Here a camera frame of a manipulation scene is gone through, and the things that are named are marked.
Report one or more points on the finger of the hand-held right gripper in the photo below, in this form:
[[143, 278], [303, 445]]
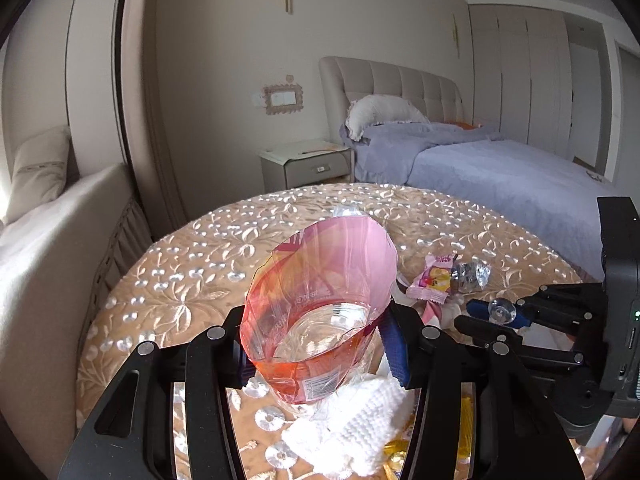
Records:
[[475, 329], [480, 308]]

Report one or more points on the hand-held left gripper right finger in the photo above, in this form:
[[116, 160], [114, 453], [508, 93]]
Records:
[[396, 350]]

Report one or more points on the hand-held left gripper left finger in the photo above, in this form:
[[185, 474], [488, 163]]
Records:
[[246, 367]]

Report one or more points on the clear plastic cap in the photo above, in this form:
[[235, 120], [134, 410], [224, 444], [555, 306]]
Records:
[[501, 310]]

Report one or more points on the pink plastic packaging bag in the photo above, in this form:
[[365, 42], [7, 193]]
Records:
[[320, 270]]

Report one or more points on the person's right forearm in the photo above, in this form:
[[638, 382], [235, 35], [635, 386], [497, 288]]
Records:
[[612, 455]]

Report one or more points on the crumpled silver foil wrapper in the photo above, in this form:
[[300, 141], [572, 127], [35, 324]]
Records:
[[469, 276]]

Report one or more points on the pink snack wrapper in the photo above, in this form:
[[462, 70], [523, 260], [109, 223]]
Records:
[[432, 280]]

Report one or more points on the yellow snack wrapper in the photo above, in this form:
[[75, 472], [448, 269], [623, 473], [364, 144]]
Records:
[[395, 452]]

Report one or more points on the round table with embroidered cloth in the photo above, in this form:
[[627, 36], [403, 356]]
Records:
[[175, 280]]

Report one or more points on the bed with lavender duvet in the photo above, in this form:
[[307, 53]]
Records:
[[490, 175]]

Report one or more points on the clear plastic bag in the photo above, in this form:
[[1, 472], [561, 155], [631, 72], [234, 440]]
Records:
[[350, 211]]

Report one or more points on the orange item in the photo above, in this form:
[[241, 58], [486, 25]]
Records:
[[462, 124]]

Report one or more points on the beige nightstand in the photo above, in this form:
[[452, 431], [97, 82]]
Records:
[[310, 170]]

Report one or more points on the beige sofa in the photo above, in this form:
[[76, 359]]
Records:
[[50, 270]]

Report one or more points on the white ruffled pillow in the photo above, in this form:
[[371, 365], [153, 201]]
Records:
[[385, 110]]

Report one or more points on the papers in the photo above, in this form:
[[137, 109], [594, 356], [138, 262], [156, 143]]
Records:
[[305, 149]]

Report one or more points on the beige wardrobe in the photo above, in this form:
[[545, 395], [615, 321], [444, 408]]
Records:
[[530, 75]]

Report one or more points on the beige upholstered bed headboard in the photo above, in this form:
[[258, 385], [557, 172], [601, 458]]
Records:
[[390, 80]]

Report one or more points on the beige cushion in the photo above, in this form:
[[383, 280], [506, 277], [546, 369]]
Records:
[[37, 170]]

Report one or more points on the framed wall switch panel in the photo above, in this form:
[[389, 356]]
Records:
[[284, 96]]

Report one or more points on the dark door frame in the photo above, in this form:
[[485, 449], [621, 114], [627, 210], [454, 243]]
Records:
[[131, 85]]

